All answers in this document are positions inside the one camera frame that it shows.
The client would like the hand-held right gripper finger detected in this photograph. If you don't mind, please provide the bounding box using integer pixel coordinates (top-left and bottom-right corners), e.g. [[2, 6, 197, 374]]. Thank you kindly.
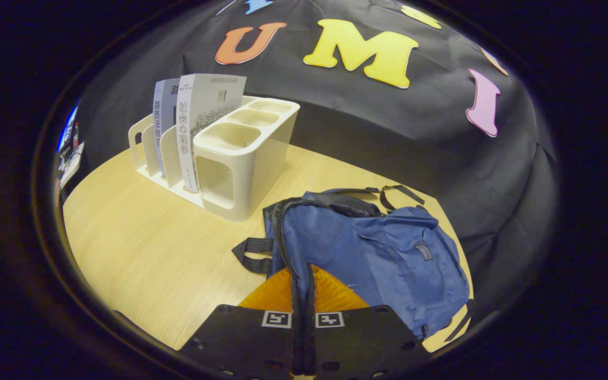
[[304, 263, 429, 379], [180, 265, 301, 378]]

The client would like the black backdrop cloth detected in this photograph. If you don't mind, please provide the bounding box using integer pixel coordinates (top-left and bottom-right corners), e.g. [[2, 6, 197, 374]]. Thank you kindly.
[[59, 0, 558, 328]]

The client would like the cream plastic bookshelf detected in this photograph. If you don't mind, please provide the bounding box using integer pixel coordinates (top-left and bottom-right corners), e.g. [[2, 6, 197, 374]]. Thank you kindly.
[[128, 95, 301, 222]]

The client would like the computer monitor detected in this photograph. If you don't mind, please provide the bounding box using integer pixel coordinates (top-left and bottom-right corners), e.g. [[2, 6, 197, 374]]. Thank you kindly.
[[57, 106, 80, 154]]

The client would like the lavender book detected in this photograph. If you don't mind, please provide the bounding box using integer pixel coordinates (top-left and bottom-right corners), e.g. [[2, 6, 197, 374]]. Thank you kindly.
[[153, 78, 181, 177]]

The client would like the white grey book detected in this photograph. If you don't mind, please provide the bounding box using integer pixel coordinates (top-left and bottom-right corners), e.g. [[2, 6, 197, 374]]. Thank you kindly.
[[176, 73, 248, 194]]

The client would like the blue schoolbag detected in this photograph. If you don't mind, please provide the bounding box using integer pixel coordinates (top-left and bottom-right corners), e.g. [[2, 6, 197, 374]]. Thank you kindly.
[[232, 185, 471, 341]]

